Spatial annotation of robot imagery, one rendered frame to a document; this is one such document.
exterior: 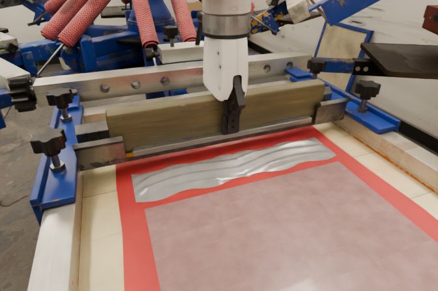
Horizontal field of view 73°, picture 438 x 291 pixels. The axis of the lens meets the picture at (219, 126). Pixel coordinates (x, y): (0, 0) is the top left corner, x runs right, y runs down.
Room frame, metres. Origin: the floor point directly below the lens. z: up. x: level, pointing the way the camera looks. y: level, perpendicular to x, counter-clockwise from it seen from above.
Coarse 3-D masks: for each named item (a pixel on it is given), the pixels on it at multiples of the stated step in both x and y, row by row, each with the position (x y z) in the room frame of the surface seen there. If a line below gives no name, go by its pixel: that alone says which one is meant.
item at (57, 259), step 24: (192, 96) 0.64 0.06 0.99; (96, 120) 0.55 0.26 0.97; (384, 144) 0.45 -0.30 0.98; (408, 144) 0.43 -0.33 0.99; (408, 168) 0.40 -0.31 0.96; (432, 168) 0.36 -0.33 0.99; (48, 216) 0.27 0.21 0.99; (72, 216) 0.27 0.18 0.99; (48, 240) 0.23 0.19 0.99; (72, 240) 0.23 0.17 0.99; (48, 264) 0.20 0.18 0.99; (72, 264) 0.21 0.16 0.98; (48, 288) 0.17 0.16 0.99; (72, 288) 0.18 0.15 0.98
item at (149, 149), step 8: (280, 120) 0.51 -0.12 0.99; (288, 120) 0.51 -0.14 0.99; (296, 120) 0.51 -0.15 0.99; (304, 120) 0.51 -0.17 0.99; (240, 128) 0.48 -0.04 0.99; (248, 128) 0.48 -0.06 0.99; (256, 128) 0.48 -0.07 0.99; (264, 128) 0.48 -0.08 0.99; (272, 128) 0.49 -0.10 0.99; (280, 128) 0.50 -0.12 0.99; (192, 136) 0.45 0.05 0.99; (200, 136) 0.45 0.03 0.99; (208, 136) 0.45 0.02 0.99; (216, 136) 0.45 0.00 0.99; (224, 136) 0.46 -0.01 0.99; (232, 136) 0.46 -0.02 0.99; (152, 144) 0.42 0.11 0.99; (160, 144) 0.42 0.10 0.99; (168, 144) 0.42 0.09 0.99; (176, 144) 0.43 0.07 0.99; (184, 144) 0.43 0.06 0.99; (192, 144) 0.44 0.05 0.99; (136, 152) 0.40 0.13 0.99; (144, 152) 0.41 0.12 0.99; (152, 152) 0.41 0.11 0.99
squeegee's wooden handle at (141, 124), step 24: (264, 96) 0.50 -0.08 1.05; (288, 96) 0.51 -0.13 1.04; (312, 96) 0.53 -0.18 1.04; (120, 120) 0.41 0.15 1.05; (144, 120) 0.42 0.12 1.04; (168, 120) 0.44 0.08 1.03; (192, 120) 0.45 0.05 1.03; (216, 120) 0.46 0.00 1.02; (240, 120) 0.48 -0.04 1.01; (264, 120) 0.50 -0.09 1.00; (144, 144) 0.42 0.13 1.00
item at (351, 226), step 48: (240, 144) 0.49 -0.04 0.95; (288, 192) 0.35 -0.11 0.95; (336, 192) 0.35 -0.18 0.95; (384, 192) 0.35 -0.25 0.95; (336, 240) 0.26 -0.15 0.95; (384, 240) 0.26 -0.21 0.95; (432, 240) 0.26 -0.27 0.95; (336, 288) 0.20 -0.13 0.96; (384, 288) 0.20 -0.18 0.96; (432, 288) 0.20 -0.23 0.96
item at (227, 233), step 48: (192, 192) 0.35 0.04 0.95; (240, 192) 0.35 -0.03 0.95; (144, 240) 0.26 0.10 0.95; (192, 240) 0.26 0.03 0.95; (240, 240) 0.26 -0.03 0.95; (288, 240) 0.26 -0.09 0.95; (144, 288) 0.20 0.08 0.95; (192, 288) 0.20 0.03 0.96; (240, 288) 0.20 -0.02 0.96; (288, 288) 0.20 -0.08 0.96
